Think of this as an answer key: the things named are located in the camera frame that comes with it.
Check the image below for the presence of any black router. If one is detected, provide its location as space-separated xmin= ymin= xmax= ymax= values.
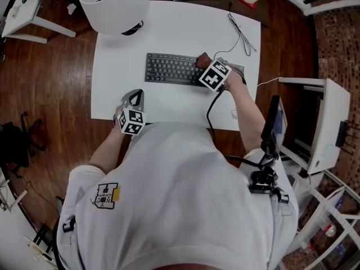
xmin=335 ymin=119 xmax=360 ymax=155

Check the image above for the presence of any black keyboard cable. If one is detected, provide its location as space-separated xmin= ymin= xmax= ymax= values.
xmin=215 ymin=1 xmax=257 ymax=60

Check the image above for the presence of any black office chair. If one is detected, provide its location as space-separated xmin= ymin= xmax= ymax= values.
xmin=0 ymin=111 xmax=47 ymax=168

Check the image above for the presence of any white workbench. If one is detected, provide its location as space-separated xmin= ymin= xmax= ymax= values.
xmin=0 ymin=167 xmax=59 ymax=270

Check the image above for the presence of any person's left forearm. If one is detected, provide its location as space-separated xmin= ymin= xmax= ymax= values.
xmin=88 ymin=124 xmax=133 ymax=176

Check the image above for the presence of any white lamp shade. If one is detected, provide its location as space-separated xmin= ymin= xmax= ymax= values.
xmin=77 ymin=0 xmax=150 ymax=36

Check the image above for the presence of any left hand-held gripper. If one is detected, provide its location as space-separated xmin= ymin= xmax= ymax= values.
xmin=118 ymin=88 xmax=147 ymax=136

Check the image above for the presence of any dark grey keyboard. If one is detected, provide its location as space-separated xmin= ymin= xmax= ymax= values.
xmin=144 ymin=52 xmax=245 ymax=87

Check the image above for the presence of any person's left hand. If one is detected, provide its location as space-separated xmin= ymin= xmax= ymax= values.
xmin=114 ymin=105 xmax=124 ymax=126

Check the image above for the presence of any white side table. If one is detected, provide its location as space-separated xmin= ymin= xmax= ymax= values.
xmin=1 ymin=0 xmax=77 ymax=44

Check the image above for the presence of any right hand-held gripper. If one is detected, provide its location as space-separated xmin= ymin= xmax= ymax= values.
xmin=199 ymin=57 xmax=247 ymax=92

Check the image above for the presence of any person's white shirt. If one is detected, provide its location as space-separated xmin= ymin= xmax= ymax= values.
xmin=56 ymin=121 xmax=299 ymax=270

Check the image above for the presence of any black monitor screen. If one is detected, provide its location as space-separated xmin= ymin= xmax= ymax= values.
xmin=260 ymin=94 xmax=288 ymax=155

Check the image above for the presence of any brown cloth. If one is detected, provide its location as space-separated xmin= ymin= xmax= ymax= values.
xmin=196 ymin=52 xmax=212 ymax=69

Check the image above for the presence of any white cord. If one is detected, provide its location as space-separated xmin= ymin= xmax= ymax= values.
xmin=256 ymin=76 xmax=280 ymax=88

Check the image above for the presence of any white wooden cabinet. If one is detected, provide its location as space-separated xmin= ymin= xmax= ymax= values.
xmin=278 ymin=76 xmax=352 ymax=176

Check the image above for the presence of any person's right forearm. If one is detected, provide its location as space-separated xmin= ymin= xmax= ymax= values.
xmin=224 ymin=71 xmax=267 ymax=154

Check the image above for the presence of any white metal rack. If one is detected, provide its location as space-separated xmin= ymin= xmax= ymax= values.
xmin=281 ymin=145 xmax=360 ymax=270

